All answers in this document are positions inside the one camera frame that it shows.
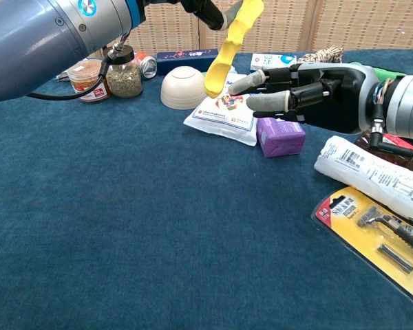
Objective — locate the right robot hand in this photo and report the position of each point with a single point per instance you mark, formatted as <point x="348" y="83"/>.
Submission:
<point x="330" y="99"/>

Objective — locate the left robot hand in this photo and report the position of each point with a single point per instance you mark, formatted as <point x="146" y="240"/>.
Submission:
<point x="206" y="12"/>

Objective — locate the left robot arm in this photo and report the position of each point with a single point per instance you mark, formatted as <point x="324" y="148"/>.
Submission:
<point x="27" y="41"/>

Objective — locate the dark blue long box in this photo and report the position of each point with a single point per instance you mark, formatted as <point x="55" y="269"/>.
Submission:
<point x="182" y="58"/>

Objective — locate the green microfiber cloth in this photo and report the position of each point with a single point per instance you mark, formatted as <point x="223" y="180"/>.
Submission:
<point x="385" y="73"/>

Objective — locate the purple soap box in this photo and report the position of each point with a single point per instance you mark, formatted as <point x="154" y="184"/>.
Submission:
<point x="278" y="137"/>

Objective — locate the white blue milk carton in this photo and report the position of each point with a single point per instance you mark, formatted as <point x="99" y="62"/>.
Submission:
<point x="272" y="61"/>

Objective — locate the brown sauce bottle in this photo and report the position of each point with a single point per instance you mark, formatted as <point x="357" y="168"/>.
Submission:
<point x="397" y="138"/>

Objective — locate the white-wrapped yellow-cap bottle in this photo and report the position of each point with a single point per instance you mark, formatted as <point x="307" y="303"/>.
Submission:
<point x="365" y="172"/>

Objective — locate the orange soda can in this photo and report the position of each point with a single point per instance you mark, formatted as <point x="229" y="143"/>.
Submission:
<point x="148" y="67"/>

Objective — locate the white upturned bowl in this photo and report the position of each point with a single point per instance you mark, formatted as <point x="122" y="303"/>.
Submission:
<point x="182" y="89"/>

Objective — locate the bamboo folding screen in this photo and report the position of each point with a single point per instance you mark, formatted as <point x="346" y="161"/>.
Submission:
<point x="296" y="24"/>

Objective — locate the black-lid glass seed jar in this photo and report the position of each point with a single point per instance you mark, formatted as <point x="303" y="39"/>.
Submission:
<point x="124" y="80"/>

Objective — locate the white printed powder bag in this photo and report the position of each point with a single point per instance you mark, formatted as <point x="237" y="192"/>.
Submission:
<point x="220" y="120"/>

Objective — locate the yellow razor blister pack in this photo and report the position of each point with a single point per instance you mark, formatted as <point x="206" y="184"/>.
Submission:
<point x="351" y="220"/>

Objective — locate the clear tub brown paste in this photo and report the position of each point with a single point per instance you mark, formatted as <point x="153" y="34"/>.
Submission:
<point x="86" y="77"/>

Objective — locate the wrapped red cake snack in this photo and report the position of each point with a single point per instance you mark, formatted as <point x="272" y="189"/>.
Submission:
<point x="62" y="76"/>

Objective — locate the dark blue table cover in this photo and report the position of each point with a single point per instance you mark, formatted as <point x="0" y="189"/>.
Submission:
<point x="158" y="223"/>

